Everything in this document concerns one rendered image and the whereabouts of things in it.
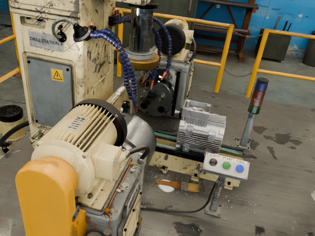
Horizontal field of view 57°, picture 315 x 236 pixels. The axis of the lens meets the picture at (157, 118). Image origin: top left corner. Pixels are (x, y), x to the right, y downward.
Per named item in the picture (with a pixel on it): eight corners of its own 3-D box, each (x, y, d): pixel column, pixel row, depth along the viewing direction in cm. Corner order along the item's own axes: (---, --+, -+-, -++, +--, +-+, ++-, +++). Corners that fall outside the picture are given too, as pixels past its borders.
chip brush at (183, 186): (155, 186, 135) (155, 184, 135) (156, 178, 139) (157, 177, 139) (199, 193, 134) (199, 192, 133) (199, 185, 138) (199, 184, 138)
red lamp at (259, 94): (252, 97, 152) (254, 90, 150) (251, 92, 157) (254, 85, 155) (264, 99, 151) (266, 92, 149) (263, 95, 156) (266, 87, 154)
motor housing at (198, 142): (173, 154, 137) (179, 120, 127) (181, 133, 153) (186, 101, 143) (216, 164, 134) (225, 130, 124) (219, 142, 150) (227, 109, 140)
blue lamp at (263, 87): (254, 90, 150) (257, 82, 148) (254, 85, 155) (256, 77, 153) (266, 92, 149) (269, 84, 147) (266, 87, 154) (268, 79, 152)
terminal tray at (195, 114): (180, 122, 133) (182, 108, 129) (183, 112, 142) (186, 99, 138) (206, 128, 131) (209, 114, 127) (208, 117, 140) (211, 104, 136)
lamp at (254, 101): (250, 105, 155) (252, 97, 152) (250, 100, 160) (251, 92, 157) (261, 107, 154) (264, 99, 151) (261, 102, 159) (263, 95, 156)
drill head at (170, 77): (126, 118, 161) (128, 76, 148) (146, 89, 196) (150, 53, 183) (169, 128, 157) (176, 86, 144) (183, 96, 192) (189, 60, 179)
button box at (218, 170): (201, 171, 116) (202, 169, 111) (205, 154, 118) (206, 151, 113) (244, 182, 113) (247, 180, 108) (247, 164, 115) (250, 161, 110)
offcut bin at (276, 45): (279, 56, 597) (293, 15, 555) (284, 64, 557) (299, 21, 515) (253, 53, 602) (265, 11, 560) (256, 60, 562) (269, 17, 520)
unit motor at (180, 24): (148, 89, 188) (154, 23, 166) (160, 71, 216) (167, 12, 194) (187, 97, 184) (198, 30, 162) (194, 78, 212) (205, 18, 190)
